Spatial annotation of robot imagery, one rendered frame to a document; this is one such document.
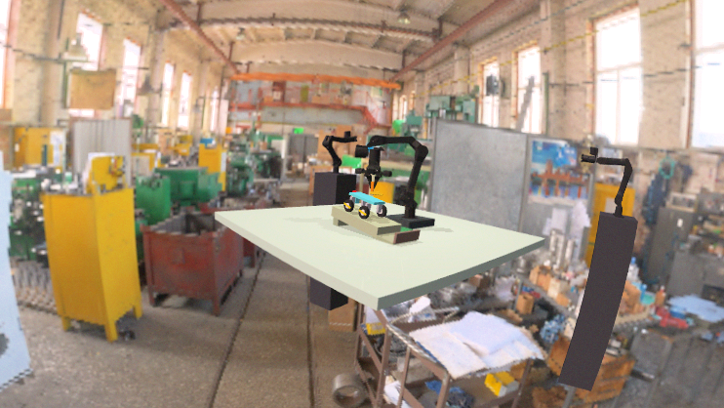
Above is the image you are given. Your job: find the beige ramp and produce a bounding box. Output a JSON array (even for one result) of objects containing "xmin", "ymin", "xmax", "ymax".
[{"xmin": 331, "ymin": 205, "xmax": 421, "ymax": 245}]

